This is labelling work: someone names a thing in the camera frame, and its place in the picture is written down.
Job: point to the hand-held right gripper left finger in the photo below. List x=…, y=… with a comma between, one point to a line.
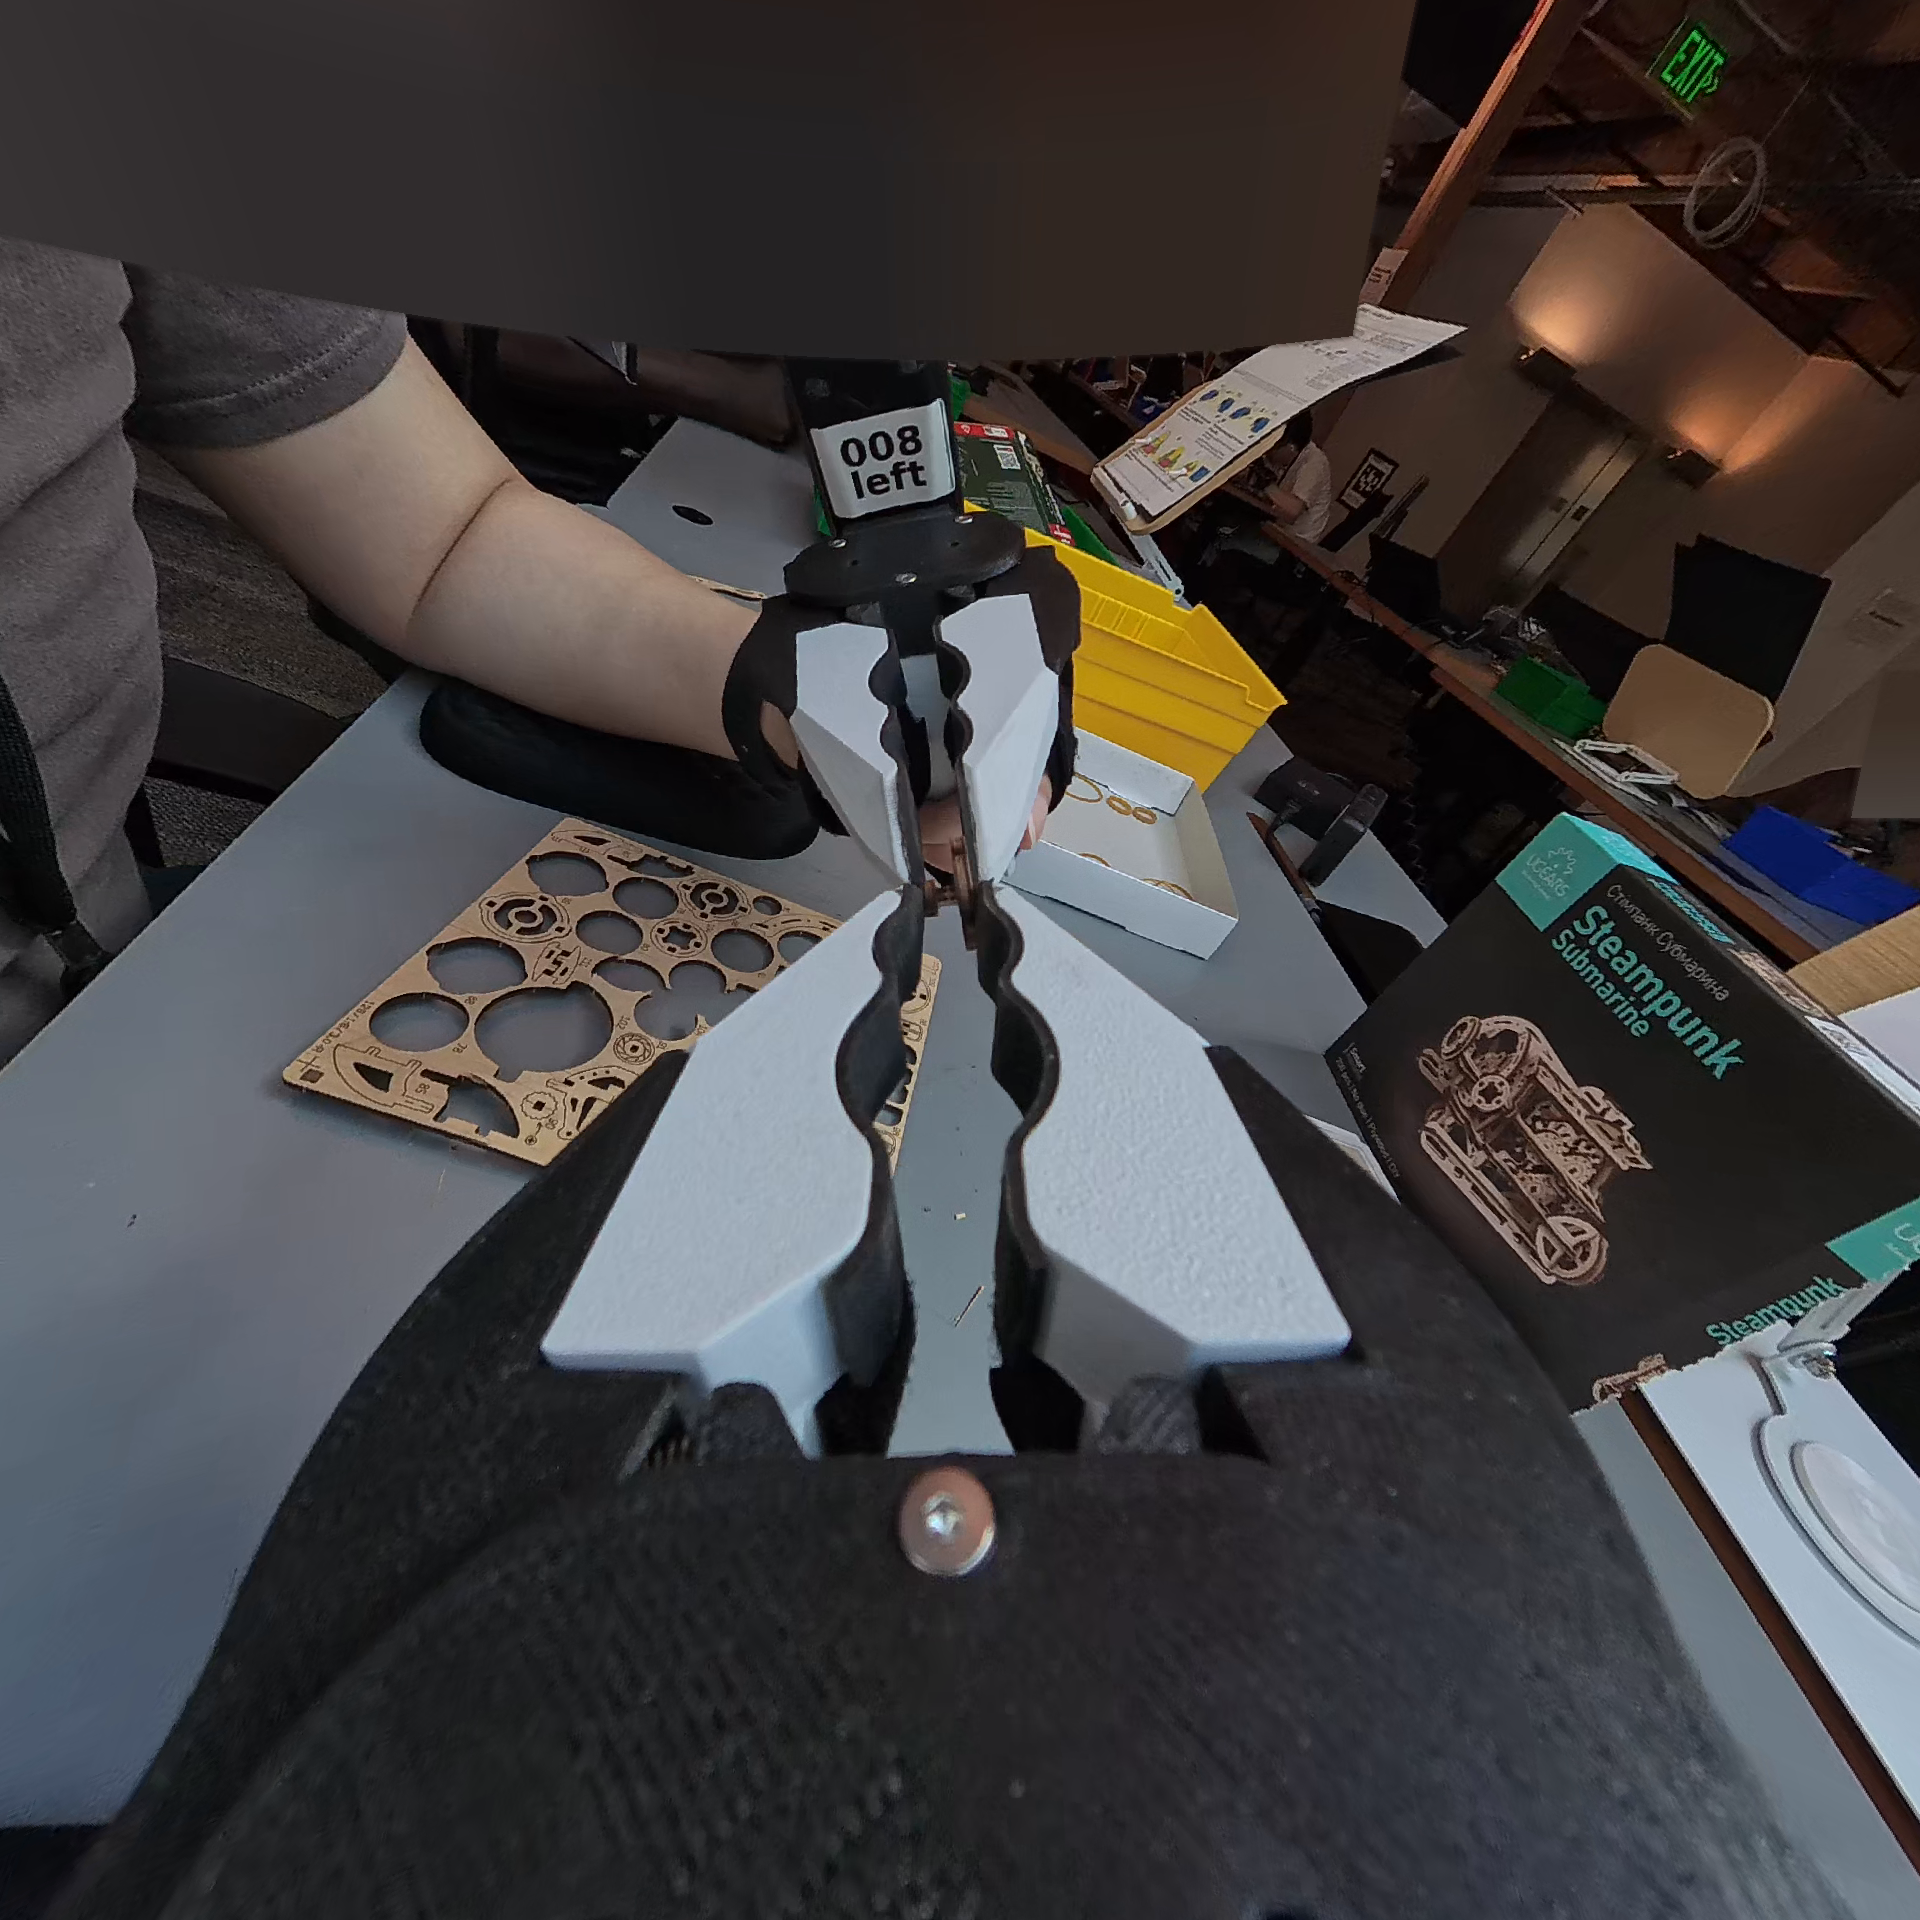
x=720, y=1185

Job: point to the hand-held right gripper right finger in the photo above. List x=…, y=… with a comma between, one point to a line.
x=1170, y=1185

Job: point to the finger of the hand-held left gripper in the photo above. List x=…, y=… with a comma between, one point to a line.
x=1009, y=704
x=841, y=720

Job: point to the small wooden gear part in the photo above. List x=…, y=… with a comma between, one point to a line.
x=944, y=897

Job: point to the person's left forearm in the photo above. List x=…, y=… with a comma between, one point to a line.
x=601, y=615

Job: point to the black model kit box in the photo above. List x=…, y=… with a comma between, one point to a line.
x=1501, y=1081

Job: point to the laser-cut wooden parts sheet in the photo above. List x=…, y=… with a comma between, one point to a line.
x=344, y=1069

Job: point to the person's left hand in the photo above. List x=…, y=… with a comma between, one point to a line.
x=772, y=735

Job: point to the green cardboard box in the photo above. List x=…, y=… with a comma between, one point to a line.
x=1004, y=472

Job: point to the yellow plastic bin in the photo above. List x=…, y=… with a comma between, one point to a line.
x=1170, y=675

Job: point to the white cardboard tray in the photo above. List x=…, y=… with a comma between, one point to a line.
x=1140, y=908

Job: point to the black wrist rest pad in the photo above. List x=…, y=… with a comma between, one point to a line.
x=601, y=780

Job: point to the black round desk device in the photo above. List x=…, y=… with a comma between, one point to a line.
x=1320, y=811

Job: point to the instruction poster board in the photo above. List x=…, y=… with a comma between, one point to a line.
x=1725, y=1440
x=1245, y=405

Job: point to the green plastic bin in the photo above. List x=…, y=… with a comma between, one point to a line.
x=1545, y=699

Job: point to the grey fabric office chair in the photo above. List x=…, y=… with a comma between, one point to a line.
x=255, y=585

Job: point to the beige chair back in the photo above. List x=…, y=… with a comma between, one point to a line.
x=1688, y=720

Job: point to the blue plastic bin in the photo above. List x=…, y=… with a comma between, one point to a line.
x=1814, y=863

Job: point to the green exit sign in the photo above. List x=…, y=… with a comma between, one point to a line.
x=1688, y=62

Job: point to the wall lamp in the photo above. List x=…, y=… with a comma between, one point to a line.
x=1692, y=468
x=1545, y=361

